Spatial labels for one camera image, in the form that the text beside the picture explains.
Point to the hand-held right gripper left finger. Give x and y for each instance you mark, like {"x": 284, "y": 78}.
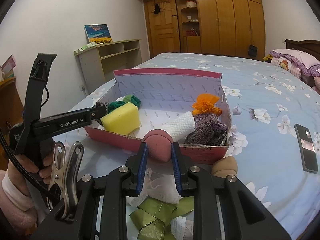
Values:
{"x": 142, "y": 165}

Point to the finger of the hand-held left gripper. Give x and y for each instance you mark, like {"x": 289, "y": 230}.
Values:
{"x": 101, "y": 105}
{"x": 97, "y": 115}

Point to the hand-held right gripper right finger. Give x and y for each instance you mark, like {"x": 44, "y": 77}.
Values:
{"x": 176, "y": 165}

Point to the yellow sponge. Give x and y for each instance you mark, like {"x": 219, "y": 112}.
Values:
{"x": 120, "y": 120}

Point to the pink makeup sponge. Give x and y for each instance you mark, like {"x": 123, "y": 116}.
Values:
{"x": 158, "y": 145}

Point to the green striped sock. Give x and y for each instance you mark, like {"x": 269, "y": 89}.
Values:
{"x": 135, "y": 101}

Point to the white waffle cloth roll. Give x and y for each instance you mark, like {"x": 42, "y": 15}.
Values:
{"x": 178, "y": 127}

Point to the brown knitted sock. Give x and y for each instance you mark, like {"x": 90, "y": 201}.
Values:
{"x": 207, "y": 127}

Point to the orange fabric flower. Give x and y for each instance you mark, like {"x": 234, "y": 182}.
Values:
{"x": 205, "y": 103}

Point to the pink cardboard box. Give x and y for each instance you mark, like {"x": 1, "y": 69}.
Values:
{"x": 170, "y": 85}

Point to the person's left forearm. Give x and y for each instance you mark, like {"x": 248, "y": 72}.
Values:
{"x": 15, "y": 205}

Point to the yellow soft toy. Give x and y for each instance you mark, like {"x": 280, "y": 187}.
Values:
{"x": 267, "y": 59}

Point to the person's left hand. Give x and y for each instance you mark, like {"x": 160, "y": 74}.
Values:
{"x": 47, "y": 165}

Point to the white crinkled gauze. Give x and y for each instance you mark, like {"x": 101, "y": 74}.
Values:
{"x": 160, "y": 187}

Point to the low open bookshelf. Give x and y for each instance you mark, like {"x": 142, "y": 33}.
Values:
{"x": 90, "y": 65}

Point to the beige makeup sponge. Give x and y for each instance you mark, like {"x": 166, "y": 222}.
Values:
{"x": 225, "y": 166}

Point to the green satin ribbon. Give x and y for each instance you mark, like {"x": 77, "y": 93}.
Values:
{"x": 152, "y": 217}

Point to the metal spring clip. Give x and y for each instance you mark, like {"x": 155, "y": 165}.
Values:
{"x": 57, "y": 177}

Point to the wooden side cabinet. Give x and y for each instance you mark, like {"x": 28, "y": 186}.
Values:
{"x": 10, "y": 100}

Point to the white and green packet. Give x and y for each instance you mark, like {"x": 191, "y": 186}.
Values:
{"x": 86, "y": 47}

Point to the light green face mask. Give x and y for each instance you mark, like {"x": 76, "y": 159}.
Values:
{"x": 181, "y": 227}

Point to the blue and yellow painting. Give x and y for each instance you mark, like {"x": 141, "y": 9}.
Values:
{"x": 98, "y": 33}

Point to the pink paper box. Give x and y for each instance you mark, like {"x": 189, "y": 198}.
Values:
{"x": 7, "y": 66}

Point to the wooden door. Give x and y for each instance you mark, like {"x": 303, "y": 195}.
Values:
{"x": 165, "y": 37}

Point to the wooden corner shelf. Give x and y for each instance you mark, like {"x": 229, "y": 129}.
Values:
{"x": 191, "y": 45}

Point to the black item on door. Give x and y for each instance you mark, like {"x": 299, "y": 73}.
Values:
{"x": 157, "y": 9}

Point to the red shelf ornament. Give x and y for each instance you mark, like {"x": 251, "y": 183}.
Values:
{"x": 191, "y": 33}

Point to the black smartphone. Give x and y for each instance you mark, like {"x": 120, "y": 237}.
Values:
{"x": 306, "y": 147}

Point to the white round container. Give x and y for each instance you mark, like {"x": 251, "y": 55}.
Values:
{"x": 191, "y": 3}

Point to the black hanging bag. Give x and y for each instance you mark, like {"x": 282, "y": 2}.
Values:
{"x": 253, "y": 50}

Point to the pink cartoon print pillow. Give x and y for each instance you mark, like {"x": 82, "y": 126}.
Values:
{"x": 285, "y": 65}

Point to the wooden wardrobe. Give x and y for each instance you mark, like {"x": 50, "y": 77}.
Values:
{"x": 225, "y": 17}

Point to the pink dotted pillow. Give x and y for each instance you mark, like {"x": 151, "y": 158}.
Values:
{"x": 317, "y": 85}

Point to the purple frilled pillow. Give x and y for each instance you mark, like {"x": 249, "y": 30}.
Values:
{"x": 300, "y": 57}

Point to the dark wooden headboard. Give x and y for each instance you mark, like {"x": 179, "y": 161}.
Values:
{"x": 305, "y": 45}

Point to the white wall socket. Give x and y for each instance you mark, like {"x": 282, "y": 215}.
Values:
{"x": 83, "y": 88}

